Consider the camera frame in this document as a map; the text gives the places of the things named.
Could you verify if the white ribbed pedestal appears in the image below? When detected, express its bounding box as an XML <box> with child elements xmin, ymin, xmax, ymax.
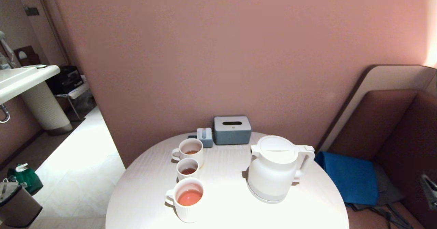
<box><xmin>20</xmin><ymin>82</ymin><xmax>73</xmax><ymax>136</ymax></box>

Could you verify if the blue cushion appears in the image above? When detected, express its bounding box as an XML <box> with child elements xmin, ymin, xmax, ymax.
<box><xmin>314</xmin><ymin>151</ymin><xmax>379</xmax><ymax>206</ymax></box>

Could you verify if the small grey-blue holder box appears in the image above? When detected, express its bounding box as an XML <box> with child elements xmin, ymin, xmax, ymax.
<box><xmin>197</xmin><ymin>128</ymin><xmax>213</xmax><ymax>148</ymax></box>

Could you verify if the beige leaning board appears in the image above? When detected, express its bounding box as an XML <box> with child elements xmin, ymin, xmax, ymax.
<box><xmin>318</xmin><ymin>65</ymin><xmax>437</xmax><ymax>151</ymax></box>

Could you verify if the small white mug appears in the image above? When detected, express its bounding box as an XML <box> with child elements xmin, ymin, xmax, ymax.
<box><xmin>176</xmin><ymin>158</ymin><xmax>200</xmax><ymax>181</ymax></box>

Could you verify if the grey-blue tissue box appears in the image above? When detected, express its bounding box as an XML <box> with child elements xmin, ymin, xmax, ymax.
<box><xmin>214</xmin><ymin>116</ymin><xmax>252</xmax><ymax>145</ymax></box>

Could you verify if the chrome drain pipe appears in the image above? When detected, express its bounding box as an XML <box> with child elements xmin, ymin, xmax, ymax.
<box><xmin>0</xmin><ymin>104</ymin><xmax>11</xmax><ymax>124</ymax></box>

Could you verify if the green bag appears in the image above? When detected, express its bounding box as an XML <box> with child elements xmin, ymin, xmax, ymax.
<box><xmin>8</xmin><ymin>163</ymin><xmax>44</xmax><ymax>196</ymax></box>

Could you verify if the beige door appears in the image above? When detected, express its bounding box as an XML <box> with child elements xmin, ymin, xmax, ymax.
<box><xmin>14</xmin><ymin>0</ymin><xmax>74</xmax><ymax>69</ymax></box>

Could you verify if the medium white ribbed mug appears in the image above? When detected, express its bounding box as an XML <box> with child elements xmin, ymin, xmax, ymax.
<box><xmin>171</xmin><ymin>138</ymin><xmax>204</xmax><ymax>168</ymax></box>

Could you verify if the brown wall tissue holder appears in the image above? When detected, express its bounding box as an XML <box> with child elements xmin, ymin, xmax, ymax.
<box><xmin>14</xmin><ymin>45</ymin><xmax>41</xmax><ymax>67</ymax></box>

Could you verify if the large white ribbed mug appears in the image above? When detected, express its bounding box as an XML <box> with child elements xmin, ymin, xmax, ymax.
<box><xmin>165</xmin><ymin>177</ymin><xmax>205</xmax><ymax>223</ymax></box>

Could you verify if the white sink counter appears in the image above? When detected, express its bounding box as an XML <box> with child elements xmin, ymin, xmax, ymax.
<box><xmin>0</xmin><ymin>65</ymin><xmax>61</xmax><ymax>105</ymax></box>

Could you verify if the black box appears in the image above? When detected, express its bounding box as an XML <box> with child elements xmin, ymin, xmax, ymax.
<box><xmin>46</xmin><ymin>66</ymin><xmax>84</xmax><ymax>95</ymax></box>

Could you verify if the grey bag with straps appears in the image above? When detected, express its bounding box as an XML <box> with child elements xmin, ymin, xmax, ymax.
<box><xmin>347</xmin><ymin>162</ymin><xmax>412</xmax><ymax>229</ymax></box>

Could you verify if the brown trash bin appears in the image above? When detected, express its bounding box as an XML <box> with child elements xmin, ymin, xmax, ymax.
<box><xmin>0</xmin><ymin>178</ymin><xmax>43</xmax><ymax>228</ymax></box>

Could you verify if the white electric kettle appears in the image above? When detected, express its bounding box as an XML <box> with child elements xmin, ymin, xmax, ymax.
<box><xmin>247</xmin><ymin>135</ymin><xmax>315</xmax><ymax>200</ymax></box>

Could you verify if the round white kettle base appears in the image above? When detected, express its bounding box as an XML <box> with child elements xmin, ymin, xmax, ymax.
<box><xmin>247</xmin><ymin>179</ymin><xmax>292</xmax><ymax>203</ymax></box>

